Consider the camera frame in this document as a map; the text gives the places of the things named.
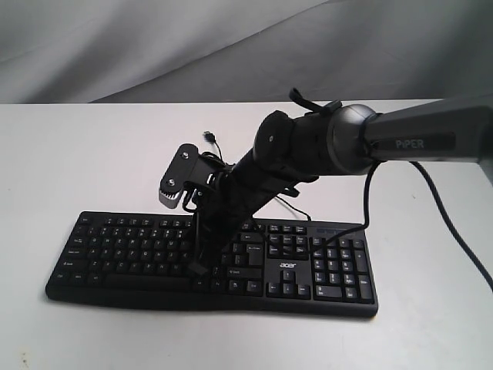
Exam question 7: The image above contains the black acer keyboard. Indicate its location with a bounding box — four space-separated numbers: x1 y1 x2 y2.
45 211 378 318

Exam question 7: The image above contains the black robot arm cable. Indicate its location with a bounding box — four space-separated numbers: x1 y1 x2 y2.
311 153 493 294

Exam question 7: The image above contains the grey backdrop cloth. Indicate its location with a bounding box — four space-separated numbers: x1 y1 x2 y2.
1 1 492 103

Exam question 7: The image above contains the black USB cable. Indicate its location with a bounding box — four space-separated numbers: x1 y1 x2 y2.
203 130 312 223

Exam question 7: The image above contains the black grey piper robot arm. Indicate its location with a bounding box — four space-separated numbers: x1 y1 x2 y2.
189 94 492 275

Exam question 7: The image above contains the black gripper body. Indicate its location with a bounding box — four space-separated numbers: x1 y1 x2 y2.
194 153 300 247

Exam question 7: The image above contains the wrist camera with black bracket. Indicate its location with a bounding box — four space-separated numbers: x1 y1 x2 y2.
159 143 225 209

